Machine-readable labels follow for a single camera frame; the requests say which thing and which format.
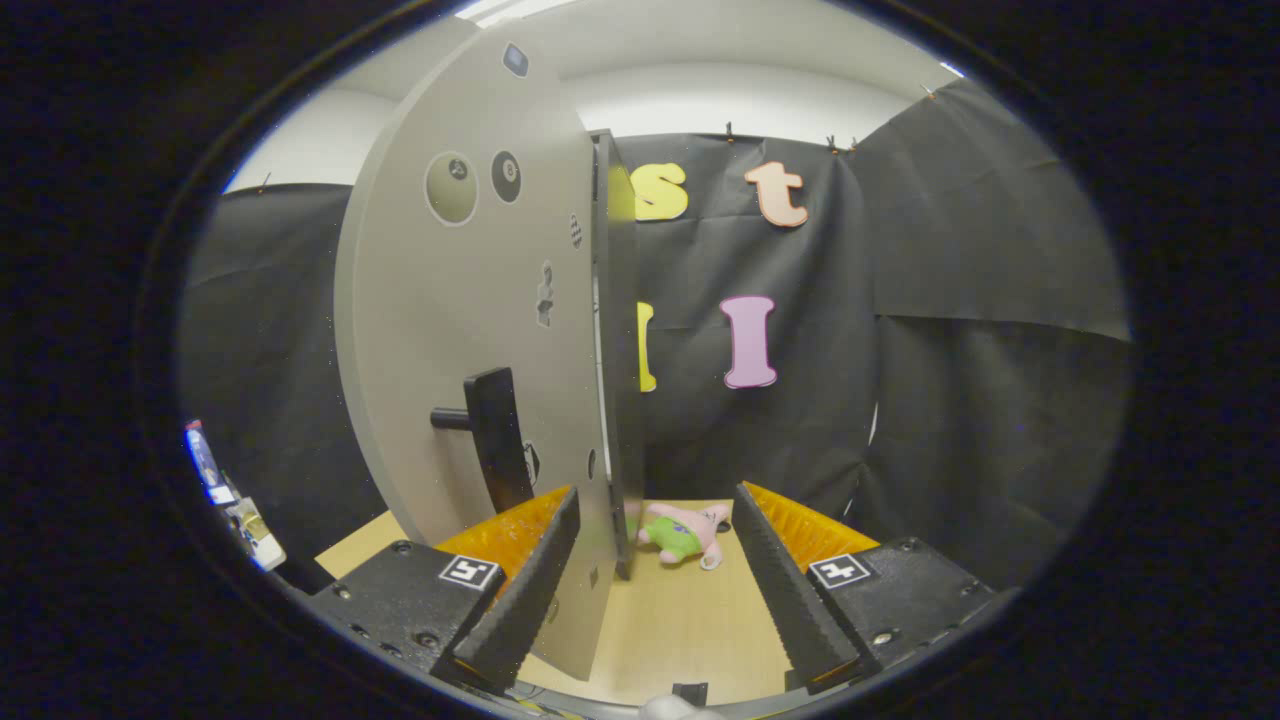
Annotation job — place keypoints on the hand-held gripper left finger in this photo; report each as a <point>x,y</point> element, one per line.
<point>525,600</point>

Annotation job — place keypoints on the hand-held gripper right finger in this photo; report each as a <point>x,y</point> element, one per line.
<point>790,600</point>

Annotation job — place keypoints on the grey shoe cabinet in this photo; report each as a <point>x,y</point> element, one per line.
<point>622,400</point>

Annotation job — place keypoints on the pink green plush toy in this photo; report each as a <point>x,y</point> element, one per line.
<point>685,535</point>

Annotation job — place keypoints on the white gold-label box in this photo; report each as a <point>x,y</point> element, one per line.
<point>257,535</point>

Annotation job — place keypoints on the short ceiling light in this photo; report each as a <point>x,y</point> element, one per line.
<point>952,69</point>

